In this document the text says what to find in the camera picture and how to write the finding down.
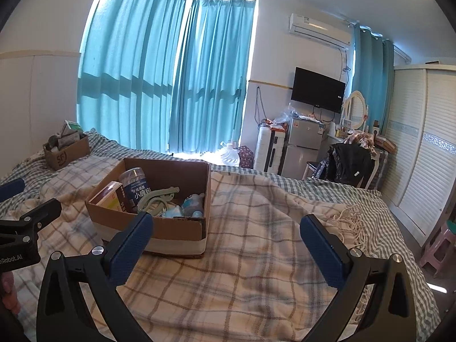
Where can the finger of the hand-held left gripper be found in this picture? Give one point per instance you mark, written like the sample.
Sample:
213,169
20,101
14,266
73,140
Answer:
12,188
46,210

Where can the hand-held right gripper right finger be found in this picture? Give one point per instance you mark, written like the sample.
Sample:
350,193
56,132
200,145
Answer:
320,249

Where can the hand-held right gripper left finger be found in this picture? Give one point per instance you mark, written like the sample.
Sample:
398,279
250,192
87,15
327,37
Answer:
131,249

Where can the large cardboard box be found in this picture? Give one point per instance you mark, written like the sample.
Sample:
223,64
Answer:
178,231

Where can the red and white medicine box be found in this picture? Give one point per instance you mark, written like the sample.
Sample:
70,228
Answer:
107,196

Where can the dark blue canister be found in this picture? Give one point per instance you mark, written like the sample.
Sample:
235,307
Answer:
137,188

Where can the person's left hand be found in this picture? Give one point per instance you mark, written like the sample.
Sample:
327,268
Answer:
9,292

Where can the small cardboard box with clutter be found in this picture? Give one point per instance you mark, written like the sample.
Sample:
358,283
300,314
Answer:
67,155

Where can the plaid fringed blanket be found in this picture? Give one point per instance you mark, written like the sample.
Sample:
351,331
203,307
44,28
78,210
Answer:
249,221

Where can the white chair with dark seat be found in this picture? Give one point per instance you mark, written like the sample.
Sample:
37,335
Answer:
310,166

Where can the green and white carton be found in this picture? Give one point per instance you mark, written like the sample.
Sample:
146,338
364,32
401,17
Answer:
71,127

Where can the black jacket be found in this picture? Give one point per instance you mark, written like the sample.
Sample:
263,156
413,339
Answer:
347,164

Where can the silver small fridge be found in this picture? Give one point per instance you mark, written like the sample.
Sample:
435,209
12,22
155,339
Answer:
302,149

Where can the white suitcase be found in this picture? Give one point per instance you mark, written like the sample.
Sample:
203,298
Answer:
269,153

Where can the floral cloth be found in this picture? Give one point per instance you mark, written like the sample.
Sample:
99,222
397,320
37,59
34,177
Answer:
359,138

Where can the dark floral bag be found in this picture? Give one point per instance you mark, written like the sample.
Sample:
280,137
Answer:
245,156

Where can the pink plastic stool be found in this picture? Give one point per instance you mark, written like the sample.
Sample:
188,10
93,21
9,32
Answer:
440,253

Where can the brown flat box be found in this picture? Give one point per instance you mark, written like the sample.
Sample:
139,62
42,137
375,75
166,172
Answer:
384,143

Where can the clear water jug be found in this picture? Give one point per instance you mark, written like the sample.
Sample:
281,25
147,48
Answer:
229,156

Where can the clear plastic bag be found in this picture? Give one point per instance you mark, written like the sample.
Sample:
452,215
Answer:
283,114

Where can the white oval mirror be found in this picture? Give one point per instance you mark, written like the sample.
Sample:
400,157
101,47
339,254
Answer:
356,110

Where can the white louvred wardrobe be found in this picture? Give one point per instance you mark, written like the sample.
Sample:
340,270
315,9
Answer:
416,142

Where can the wide teal curtain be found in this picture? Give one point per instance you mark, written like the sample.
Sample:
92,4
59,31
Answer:
124,60

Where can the teal curtain with eyelets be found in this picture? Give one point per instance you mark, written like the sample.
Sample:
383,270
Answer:
374,71

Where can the narrow teal curtain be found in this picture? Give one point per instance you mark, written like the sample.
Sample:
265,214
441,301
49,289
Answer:
210,78

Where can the white air conditioner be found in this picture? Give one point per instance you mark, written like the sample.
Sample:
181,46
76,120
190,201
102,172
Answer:
317,26

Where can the black wall television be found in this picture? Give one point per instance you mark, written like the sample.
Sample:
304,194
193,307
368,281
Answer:
317,89

